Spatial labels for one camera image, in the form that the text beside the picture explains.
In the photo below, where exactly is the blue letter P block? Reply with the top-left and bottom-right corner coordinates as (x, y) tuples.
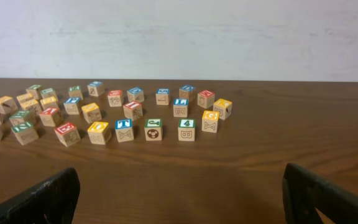
(63, 97), (82, 115)

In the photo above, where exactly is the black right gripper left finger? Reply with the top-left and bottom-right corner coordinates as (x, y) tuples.
(0, 167), (80, 223)

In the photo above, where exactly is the blue letter d block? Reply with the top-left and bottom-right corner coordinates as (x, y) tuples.
(127, 87), (144, 103)
(179, 85), (196, 101)

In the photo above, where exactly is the green letter R block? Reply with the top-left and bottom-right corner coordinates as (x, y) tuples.
(9, 110), (37, 126)

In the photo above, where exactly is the red letter A block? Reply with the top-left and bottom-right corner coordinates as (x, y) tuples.
(39, 107), (63, 127)

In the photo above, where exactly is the yellow block lower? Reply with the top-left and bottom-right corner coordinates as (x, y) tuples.
(21, 99), (42, 116)

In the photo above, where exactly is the yellow letter O block middle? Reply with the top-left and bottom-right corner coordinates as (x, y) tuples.
(81, 103), (102, 123)

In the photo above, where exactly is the green letter Z block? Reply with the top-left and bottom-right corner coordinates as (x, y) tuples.
(68, 85), (83, 100)

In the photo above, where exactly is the green letter J block back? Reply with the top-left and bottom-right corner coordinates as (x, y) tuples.
(26, 84), (42, 100)

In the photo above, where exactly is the red letter E block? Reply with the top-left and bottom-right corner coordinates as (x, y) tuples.
(54, 122), (81, 147)

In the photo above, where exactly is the yellow block far left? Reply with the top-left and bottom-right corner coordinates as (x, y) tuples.
(16, 93), (34, 104)

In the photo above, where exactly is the green letter N block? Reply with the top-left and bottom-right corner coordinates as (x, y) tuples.
(11, 121), (39, 145)

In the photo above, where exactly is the red letter M block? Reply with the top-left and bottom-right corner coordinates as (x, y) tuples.
(197, 90), (215, 109)

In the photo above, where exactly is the blue letter D block left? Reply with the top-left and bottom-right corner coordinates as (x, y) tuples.
(127, 87), (144, 103)

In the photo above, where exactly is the green number 7 block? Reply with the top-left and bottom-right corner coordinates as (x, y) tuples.
(40, 88), (58, 100)

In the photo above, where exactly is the blue letter T block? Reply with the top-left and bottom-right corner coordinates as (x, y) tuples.
(115, 119), (134, 142)

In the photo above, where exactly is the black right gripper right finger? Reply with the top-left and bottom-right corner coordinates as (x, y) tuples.
(282, 163), (358, 223)

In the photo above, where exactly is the green number 4 block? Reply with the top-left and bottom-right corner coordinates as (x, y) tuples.
(178, 119), (196, 141)

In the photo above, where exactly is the yellow letter O block front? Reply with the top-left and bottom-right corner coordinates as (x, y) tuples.
(88, 121), (112, 145)

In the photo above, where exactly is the yellow letter G block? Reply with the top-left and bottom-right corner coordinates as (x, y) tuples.
(201, 110), (219, 133)

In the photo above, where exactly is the green letter j block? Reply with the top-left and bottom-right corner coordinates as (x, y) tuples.
(26, 84), (42, 100)
(144, 118), (163, 141)

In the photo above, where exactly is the blue letter D block right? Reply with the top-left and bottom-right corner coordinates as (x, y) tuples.
(179, 85), (196, 101)

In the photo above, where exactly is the blue number 5 block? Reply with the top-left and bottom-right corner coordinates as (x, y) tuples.
(155, 88), (170, 106)

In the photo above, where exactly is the yellow letter o block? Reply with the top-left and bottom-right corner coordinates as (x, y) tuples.
(88, 121), (112, 145)
(81, 103), (102, 123)

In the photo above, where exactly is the red letter I block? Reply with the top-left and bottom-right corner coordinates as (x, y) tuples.
(123, 101), (143, 121)

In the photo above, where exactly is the blue letter L block back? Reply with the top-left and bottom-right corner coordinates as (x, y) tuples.
(87, 81), (105, 97)

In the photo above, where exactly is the yellow block right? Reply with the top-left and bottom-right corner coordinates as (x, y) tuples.
(40, 96), (58, 110)

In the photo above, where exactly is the blue letter l block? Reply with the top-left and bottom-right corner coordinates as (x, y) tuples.
(87, 81), (105, 97)
(173, 98), (189, 118)

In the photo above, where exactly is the yellow letter K block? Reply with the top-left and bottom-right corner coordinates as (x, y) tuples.
(213, 98), (232, 120)

